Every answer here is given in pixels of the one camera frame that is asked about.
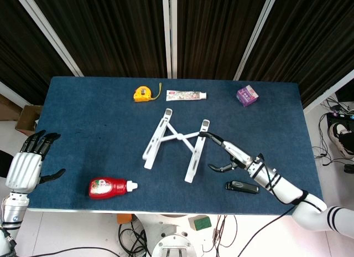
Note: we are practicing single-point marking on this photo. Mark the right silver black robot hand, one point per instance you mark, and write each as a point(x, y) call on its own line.
point(238, 156)

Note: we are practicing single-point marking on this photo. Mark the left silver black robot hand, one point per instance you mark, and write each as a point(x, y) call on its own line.
point(23, 171)

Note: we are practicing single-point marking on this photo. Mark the white folding laptop stand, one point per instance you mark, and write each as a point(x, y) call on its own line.
point(155, 146)

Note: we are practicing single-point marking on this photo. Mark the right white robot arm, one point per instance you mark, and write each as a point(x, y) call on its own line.
point(287, 187)

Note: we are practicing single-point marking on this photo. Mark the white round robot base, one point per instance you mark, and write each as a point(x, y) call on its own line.
point(172, 243)

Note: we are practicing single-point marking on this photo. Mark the black trouser leg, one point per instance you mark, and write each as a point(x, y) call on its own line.
point(5, 164)

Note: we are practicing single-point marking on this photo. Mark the black stapler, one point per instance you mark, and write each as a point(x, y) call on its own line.
point(240, 186)

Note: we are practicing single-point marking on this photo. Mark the brown cardboard box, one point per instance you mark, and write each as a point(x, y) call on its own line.
point(26, 121)

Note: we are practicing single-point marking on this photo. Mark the purple small carton box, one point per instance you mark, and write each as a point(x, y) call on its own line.
point(247, 95)

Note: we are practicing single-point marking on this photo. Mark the green sponge block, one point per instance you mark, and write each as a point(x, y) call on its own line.
point(201, 223)

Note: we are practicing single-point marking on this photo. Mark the white toothpaste tube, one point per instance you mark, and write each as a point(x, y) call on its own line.
point(185, 95)

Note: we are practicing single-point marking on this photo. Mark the red ketchup bottle white cap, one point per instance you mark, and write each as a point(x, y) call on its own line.
point(108, 188)

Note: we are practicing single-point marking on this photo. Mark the blue table cloth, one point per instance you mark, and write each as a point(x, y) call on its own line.
point(110, 124)

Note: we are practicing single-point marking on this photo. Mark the black and white sneaker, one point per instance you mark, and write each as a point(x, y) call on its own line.
point(341, 140)

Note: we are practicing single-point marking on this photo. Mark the orange small block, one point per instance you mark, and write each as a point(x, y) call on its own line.
point(124, 218)

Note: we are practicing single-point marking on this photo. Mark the yellow tape measure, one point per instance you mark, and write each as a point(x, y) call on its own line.
point(142, 95)

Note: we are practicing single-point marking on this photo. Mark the black pleated curtain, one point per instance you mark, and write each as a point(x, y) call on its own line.
point(309, 32)
point(22, 46)
point(110, 32)
point(215, 32)

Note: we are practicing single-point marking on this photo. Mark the white frame rail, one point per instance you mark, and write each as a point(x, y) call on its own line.
point(329, 92)
point(13, 93)

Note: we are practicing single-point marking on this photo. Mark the white frame post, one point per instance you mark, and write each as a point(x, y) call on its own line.
point(169, 32)
point(47, 32)
point(255, 32)

